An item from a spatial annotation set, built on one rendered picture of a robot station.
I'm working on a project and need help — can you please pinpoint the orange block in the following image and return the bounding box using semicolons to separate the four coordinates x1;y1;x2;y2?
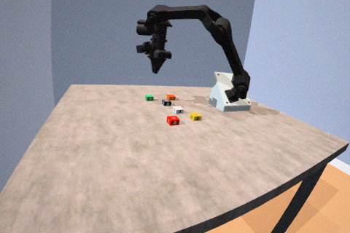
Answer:
167;95;176;100

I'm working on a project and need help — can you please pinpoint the yellow block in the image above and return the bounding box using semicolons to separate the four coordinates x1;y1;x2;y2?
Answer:
190;113;202;121

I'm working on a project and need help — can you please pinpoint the red block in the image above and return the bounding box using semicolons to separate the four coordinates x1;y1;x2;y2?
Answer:
167;116;179;126

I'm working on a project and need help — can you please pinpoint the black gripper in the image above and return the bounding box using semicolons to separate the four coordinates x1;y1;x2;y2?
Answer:
144;36;172;74

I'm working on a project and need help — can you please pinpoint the green block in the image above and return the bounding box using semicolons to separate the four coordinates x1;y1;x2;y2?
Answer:
145;95;154;101

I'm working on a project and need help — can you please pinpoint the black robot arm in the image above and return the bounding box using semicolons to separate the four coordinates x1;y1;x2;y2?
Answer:
136;4;250;103

